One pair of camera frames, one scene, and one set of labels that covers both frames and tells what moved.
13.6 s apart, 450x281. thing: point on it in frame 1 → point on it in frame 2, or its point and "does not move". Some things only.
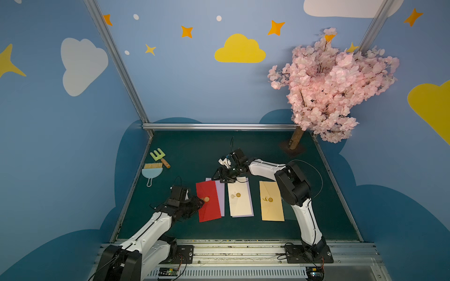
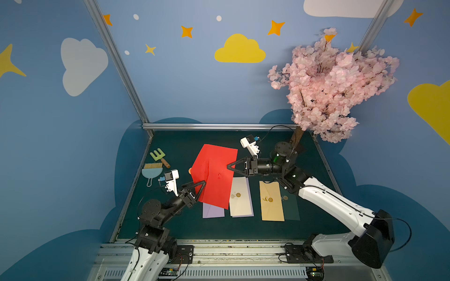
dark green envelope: (289, 211) does not move
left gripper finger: (195, 204) → (200, 192)
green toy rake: (160, 157) does not move
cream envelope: (239, 197) does not move
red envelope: (210, 210) → (211, 166)
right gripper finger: (222, 175) → (232, 167)
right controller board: (315, 273) does not move
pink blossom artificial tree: (326, 81) does not move
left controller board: (168, 271) does not move
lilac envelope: (220, 191) → (210, 211)
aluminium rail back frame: (218, 126) does not move
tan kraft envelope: (271, 202) does not move
